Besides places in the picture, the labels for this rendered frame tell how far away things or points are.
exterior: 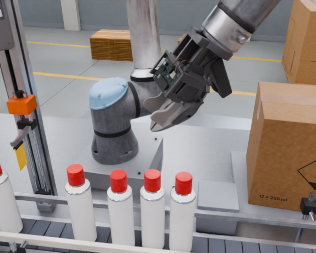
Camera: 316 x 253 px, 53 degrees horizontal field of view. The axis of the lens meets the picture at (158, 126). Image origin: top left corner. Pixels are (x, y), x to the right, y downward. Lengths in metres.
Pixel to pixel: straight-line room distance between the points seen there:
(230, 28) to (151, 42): 0.44
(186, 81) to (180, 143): 0.68
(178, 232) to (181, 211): 0.06
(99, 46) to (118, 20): 1.65
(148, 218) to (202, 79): 0.30
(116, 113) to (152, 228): 0.36
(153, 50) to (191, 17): 5.04
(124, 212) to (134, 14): 0.53
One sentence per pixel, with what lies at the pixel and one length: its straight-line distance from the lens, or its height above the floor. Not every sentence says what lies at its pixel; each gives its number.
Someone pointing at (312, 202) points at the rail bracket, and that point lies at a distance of 0.81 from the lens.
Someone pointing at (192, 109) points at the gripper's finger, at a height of 1.22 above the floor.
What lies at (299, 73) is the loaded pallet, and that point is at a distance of 3.81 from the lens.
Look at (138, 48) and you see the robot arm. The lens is 0.94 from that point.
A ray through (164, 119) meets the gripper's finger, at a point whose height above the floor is 1.19.
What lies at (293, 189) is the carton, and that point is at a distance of 0.91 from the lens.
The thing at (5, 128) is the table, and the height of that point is 0.83.
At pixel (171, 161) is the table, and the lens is 1.09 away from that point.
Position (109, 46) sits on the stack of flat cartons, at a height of 0.20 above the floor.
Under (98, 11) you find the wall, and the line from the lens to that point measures 6.44.
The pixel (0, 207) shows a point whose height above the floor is 0.98.
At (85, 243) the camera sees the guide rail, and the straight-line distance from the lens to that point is 0.75.
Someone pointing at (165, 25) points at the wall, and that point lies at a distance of 6.08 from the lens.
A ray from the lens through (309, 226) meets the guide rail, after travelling 0.78.
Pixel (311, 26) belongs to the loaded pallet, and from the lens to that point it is 3.69.
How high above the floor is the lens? 1.48
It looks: 30 degrees down
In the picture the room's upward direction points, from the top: straight up
